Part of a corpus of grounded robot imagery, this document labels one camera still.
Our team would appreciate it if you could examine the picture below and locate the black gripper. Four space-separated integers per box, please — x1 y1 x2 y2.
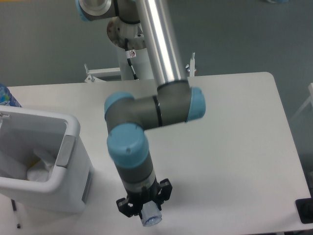
116 179 173 219

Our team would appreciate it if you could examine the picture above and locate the clear plastic water bottle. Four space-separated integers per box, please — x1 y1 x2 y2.
141 201 162 227

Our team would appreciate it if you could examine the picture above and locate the clear plastic bag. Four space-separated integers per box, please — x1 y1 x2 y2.
26 148 56 183

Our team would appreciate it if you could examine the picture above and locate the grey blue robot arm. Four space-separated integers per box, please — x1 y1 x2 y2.
76 0 206 223

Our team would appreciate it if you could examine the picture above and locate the white plastic trash can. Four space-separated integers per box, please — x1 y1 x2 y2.
0 106 94 213

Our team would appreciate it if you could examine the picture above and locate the black pen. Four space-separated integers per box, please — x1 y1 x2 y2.
11 199 22 229

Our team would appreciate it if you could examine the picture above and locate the black device at table edge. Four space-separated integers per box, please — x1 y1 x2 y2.
295 198 313 224

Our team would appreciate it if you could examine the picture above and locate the blue labelled bottle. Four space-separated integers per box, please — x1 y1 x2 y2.
0 84 22 107

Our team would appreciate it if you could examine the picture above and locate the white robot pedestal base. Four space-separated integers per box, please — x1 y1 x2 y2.
84 19 198 84

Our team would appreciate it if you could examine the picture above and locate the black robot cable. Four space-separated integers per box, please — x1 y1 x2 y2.
124 38 139 80

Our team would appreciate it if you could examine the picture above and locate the white frame at right edge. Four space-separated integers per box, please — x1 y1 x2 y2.
291 83 313 121

